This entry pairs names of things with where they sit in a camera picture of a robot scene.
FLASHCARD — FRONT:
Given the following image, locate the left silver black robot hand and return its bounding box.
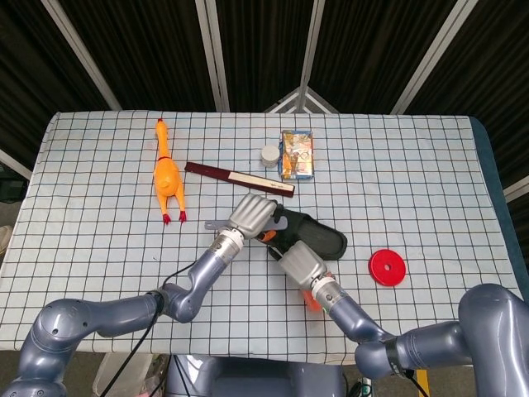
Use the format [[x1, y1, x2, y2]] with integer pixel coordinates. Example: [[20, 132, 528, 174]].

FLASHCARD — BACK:
[[228, 193, 290, 243]]

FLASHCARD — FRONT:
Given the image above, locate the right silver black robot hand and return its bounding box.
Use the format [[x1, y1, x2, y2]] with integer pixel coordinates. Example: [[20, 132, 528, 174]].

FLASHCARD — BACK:
[[266, 241, 327, 290]]

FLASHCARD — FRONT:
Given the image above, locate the black rubber slipper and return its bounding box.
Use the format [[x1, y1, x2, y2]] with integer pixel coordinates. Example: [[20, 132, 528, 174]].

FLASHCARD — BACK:
[[264, 208, 349, 262]]

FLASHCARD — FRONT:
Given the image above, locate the dark red folded fan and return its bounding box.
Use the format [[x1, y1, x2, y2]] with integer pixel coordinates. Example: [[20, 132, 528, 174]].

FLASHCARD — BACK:
[[183, 161, 298, 199]]

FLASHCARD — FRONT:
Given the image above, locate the small white round jar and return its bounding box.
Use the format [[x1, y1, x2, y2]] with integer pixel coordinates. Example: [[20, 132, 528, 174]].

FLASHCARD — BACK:
[[260, 144, 281, 169]]

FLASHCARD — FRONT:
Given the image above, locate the red plastic disc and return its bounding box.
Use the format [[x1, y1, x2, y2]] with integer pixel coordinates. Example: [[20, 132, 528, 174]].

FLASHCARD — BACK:
[[369, 248, 407, 287]]

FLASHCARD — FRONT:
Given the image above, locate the colourful printed card box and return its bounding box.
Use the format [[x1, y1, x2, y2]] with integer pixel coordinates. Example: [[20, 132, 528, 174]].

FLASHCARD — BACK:
[[280, 129, 315, 182]]

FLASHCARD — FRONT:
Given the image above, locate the yellow rubber chicken toy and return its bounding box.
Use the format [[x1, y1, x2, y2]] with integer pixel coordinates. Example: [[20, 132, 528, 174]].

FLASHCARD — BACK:
[[153, 117, 188, 226]]

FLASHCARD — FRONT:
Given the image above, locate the grey robot torso base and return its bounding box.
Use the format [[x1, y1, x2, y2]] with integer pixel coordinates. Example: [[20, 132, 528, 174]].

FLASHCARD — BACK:
[[164, 354, 346, 397]]

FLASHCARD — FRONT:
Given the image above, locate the white triangular partition foot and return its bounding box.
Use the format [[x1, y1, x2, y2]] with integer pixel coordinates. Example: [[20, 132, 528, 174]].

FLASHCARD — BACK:
[[264, 85, 341, 115]]

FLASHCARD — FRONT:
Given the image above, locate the white black checked tablecloth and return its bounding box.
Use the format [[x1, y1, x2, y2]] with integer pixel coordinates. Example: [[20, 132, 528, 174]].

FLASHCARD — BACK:
[[0, 109, 522, 367]]

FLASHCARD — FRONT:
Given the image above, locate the clear plastic bag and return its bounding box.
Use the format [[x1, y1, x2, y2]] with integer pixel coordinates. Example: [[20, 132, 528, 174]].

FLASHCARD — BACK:
[[93, 352, 167, 397]]

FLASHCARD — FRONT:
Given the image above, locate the dark blue table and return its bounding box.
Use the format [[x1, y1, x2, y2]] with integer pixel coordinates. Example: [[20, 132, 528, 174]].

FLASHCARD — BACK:
[[469, 116, 529, 299]]

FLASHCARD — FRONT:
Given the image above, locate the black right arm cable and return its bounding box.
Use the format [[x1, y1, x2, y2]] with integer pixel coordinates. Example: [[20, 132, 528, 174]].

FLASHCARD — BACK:
[[405, 369, 431, 397]]

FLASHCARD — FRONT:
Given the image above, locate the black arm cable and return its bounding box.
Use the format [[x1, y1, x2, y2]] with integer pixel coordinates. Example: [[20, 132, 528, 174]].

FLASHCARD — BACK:
[[101, 264, 196, 397], [405, 369, 431, 397]]

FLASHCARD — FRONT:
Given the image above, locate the white partition frame post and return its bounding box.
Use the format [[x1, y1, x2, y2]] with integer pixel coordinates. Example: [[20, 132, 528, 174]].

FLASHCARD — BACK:
[[195, 0, 231, 112], [391, 0, 473, 115], [297, 0, 327, 90], [40, 0, 122, 112]]

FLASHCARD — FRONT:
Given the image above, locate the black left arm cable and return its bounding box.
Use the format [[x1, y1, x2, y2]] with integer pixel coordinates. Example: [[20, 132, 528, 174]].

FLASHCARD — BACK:
[[101, 264, 196, 397]]

